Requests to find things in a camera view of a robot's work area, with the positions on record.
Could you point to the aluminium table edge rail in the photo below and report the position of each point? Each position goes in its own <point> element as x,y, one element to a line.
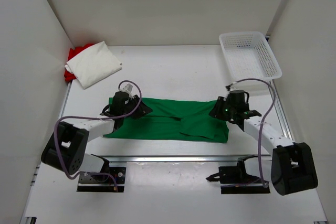
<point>172,159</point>

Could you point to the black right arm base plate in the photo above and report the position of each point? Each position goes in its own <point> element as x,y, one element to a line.
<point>235,179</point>

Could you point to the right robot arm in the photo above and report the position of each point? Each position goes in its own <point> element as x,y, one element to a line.
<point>292,165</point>

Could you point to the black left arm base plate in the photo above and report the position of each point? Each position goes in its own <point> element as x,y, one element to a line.
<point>104,183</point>

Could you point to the white plastic basket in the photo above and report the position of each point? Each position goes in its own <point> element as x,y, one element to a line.
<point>249,57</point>

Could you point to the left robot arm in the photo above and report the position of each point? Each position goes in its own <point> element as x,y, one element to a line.
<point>66,148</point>

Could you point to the white t-shirt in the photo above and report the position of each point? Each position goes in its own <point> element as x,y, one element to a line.
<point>93,64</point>

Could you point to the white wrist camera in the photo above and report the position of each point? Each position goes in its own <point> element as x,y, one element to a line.
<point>127,89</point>
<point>231,87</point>

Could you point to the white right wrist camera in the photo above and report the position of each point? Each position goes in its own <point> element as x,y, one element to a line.
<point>231,87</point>

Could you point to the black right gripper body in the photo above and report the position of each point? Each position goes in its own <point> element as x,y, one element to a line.
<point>229,110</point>

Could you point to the green t-shirt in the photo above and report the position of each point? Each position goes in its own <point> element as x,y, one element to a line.
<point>175,120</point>

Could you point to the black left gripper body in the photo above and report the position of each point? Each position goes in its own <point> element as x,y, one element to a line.
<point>127,109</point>

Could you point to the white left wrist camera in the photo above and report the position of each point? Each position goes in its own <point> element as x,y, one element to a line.
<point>127,89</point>

